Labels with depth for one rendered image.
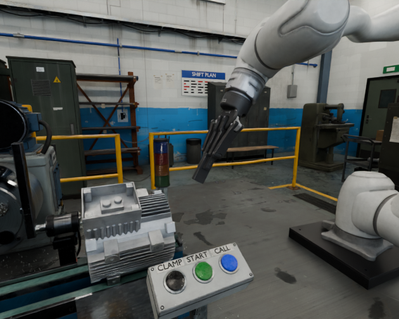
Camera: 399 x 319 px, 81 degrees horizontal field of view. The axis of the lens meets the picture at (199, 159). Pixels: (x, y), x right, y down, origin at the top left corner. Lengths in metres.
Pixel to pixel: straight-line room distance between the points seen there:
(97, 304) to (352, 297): 0.69
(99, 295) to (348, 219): 0.82
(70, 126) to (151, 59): 2.81
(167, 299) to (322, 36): 0.48
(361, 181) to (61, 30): 5.56
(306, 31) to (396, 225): 0.63
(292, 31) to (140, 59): 5.36
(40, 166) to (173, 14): 5.48
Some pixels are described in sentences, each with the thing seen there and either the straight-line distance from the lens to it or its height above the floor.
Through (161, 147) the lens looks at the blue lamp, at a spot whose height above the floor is 1.19.
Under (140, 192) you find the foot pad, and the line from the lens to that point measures 0.69.
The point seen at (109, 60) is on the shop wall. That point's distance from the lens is 5.68.
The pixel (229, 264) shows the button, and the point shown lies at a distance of 0.44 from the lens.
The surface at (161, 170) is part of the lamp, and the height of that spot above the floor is 1.10.
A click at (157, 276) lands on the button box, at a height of 1.07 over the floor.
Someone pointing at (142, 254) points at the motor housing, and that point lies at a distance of 0.61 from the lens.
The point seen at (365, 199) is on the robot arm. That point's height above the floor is 1.04.
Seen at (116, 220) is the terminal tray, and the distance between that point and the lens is 0.56.
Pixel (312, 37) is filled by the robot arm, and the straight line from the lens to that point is 0.48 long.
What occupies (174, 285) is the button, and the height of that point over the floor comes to 1.07.
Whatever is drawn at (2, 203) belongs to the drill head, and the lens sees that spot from 0.85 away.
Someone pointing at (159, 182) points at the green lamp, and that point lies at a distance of 0.93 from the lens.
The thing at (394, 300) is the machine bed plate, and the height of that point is 0.80.
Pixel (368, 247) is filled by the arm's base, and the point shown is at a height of 0.86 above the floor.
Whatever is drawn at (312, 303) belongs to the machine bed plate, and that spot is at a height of 0.80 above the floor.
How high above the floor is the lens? 1.33
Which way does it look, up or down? 12 degrees down
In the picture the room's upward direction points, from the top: straight up
